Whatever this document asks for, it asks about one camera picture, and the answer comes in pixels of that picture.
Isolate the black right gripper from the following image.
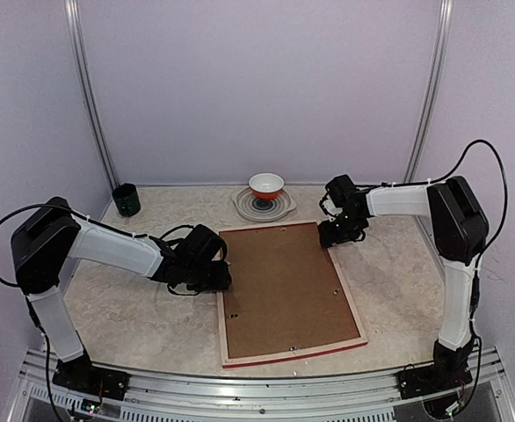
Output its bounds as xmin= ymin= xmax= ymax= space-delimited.
xmin=319 ymin=211 xmax=366 ymax=248

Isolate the brown backing board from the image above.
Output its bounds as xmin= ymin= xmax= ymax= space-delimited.
xmin=218 ymin=223 xmax=360 ymax=358

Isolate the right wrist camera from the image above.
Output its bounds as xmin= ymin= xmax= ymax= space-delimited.
xmin=319 ymin=193 xmax=341 ymax=221

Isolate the grey striped plate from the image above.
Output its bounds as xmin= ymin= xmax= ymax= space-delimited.
xmin=231 ymin=187 xmax=297 ymax=222

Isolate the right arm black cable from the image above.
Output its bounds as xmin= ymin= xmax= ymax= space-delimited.
xmin=432 ymin=139 xmax=509 ymax=269

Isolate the right aluminium post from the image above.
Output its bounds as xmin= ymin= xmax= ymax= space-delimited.
xmin=403 ymin=0 xmax=454 ymax=183

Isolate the dark green mug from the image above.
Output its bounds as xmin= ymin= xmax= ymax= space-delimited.
xmin=112 ymin=183 xmax=141 ymax=217

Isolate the left aluminium post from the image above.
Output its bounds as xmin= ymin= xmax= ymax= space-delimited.
xmin=64 ymin=0 xmax=120 ymax=191

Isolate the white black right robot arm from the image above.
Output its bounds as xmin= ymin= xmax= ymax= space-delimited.
xmin=318 ymin=175 xmax=490 ymax=390

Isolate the orange white bowl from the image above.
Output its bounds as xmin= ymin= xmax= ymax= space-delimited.
xmin=249 ymin=173 xmax=285 ymax=200

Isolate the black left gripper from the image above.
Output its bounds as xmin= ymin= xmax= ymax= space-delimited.
xmin=185 ymin=261 xmax=232 ymax=294

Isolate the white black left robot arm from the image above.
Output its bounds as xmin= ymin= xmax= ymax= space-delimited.
xmin=11 ymin=196 xmax=232 ymax=391

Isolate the aluminium post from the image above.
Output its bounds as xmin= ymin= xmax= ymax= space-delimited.
xmin=64 ymin=0 xmax=120 ymax=191
xmin=403 ymin=0 xmax=454 ymax=183

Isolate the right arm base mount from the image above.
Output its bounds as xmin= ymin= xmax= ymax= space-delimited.
xmin=396 ymin=365 xmax=473 ymax=400

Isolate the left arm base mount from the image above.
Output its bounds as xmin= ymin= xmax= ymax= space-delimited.
xmin=53 ymin=360 xmax=130 ymax=401

